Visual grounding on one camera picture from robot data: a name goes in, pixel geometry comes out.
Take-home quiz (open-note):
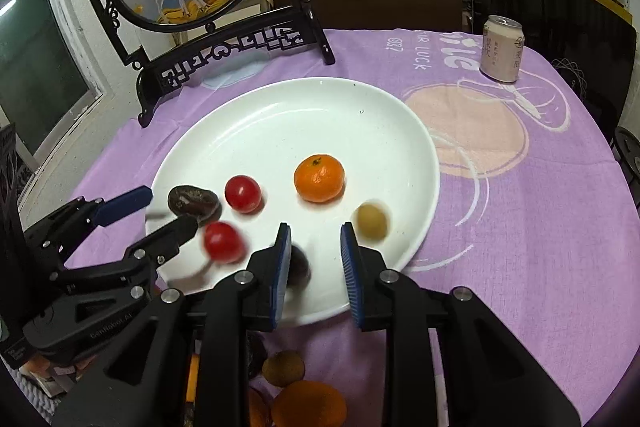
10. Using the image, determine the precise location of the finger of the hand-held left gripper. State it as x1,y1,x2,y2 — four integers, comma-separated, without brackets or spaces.
22,187,153,280
50,216,201,295

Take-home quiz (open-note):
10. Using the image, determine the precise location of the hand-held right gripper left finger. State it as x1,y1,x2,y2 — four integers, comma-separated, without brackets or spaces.
52,223,293,427

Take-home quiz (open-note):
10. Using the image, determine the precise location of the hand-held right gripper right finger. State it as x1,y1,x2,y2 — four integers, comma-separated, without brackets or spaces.
341,223,583,427

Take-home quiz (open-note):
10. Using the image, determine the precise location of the dark water chestnut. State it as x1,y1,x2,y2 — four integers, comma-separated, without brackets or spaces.
286,244,312,295
248,332,267,378

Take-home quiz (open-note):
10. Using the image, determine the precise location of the red cherry tomato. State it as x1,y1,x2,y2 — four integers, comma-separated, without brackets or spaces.
224,175,263,214
202,222,247,265

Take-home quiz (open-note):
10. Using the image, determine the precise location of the pale yellow longan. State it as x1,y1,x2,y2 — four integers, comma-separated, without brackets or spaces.
354,201,389,240

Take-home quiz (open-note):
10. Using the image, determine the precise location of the tangerine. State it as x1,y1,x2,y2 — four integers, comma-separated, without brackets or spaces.
293,154,346,204

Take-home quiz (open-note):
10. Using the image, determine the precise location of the orange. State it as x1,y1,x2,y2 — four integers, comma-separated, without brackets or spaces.
248,389,273,427
270,380,348,427

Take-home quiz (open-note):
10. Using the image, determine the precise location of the white round plate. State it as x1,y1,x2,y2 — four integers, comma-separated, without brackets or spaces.
145,77,442,327

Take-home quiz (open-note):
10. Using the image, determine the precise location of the black carved panel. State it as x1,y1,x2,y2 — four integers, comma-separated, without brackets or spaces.
0,124,26,228

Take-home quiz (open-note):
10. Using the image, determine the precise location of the window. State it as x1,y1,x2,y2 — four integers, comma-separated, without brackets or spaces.
0,0,108,158

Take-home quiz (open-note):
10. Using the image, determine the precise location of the purple printed tablecloth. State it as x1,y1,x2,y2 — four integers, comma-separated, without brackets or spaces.
20,29,640,427

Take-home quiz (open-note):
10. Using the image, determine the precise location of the pale drink can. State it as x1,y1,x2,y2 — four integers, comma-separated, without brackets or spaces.
480,15,524,84

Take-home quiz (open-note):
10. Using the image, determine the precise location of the black round stool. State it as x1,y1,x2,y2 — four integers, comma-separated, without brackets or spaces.
612,126,640,208

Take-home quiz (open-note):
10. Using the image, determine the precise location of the black chair back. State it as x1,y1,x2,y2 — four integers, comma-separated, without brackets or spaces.
469,0,640,148

